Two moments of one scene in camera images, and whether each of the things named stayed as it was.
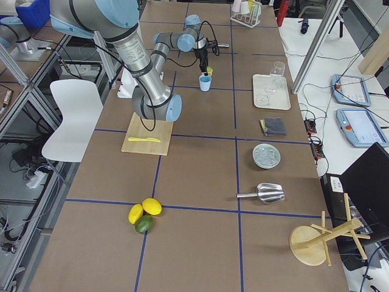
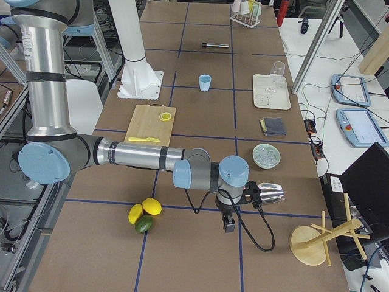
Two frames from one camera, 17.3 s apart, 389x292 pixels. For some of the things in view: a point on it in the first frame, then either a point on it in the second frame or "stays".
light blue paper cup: x=205 y=83 stays
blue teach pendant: x=351 y=89 stays
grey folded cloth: x=273 y=126 stays
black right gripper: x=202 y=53 -> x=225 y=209
